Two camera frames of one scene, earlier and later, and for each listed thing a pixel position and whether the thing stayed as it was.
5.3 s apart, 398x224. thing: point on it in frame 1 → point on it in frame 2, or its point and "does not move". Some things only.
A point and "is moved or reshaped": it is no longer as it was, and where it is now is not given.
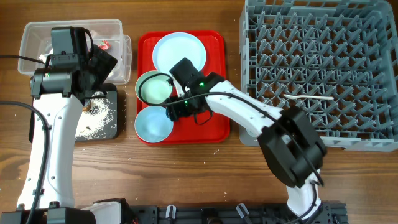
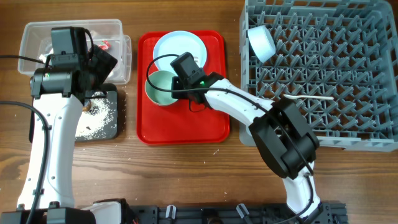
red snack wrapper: [104, 45] does not move
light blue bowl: [153, 125] → [262, 43]
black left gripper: [103, 68] does not move
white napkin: [43, 57] does not move
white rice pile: [96, 121] does not move
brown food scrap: [86, 108] does not move
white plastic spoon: [293, 96] does not move
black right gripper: [176, 111] → [176, 82]
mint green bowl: [153, 88] is moved or reshaped
